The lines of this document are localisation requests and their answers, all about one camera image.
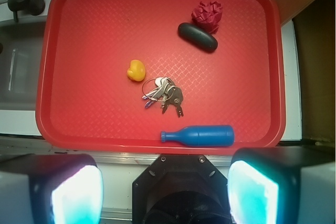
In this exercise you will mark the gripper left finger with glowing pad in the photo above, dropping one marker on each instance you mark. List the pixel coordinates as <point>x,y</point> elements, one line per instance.
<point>57,188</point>

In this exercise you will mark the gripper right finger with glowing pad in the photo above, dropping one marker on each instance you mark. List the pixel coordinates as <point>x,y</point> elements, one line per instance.
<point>282,185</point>

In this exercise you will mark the dark green plastic pickle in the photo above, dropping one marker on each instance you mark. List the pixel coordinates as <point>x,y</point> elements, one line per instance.
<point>197,37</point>

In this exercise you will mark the blue plastic bottle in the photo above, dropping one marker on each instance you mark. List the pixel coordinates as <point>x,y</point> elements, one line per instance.
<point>202,136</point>

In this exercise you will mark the grey sink basin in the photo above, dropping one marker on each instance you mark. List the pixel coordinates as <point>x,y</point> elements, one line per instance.
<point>21,46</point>

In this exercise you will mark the bunch of metal keys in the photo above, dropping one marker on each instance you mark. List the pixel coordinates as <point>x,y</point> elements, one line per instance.
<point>166,92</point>

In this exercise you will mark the red plastic tray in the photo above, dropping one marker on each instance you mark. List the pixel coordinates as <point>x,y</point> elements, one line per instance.
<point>85,100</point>

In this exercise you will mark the yellow rubber duck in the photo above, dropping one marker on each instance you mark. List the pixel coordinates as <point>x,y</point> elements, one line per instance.
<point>136,71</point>

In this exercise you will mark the crumpled red paper ball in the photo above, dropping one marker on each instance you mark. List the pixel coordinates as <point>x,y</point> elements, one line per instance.
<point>207,15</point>

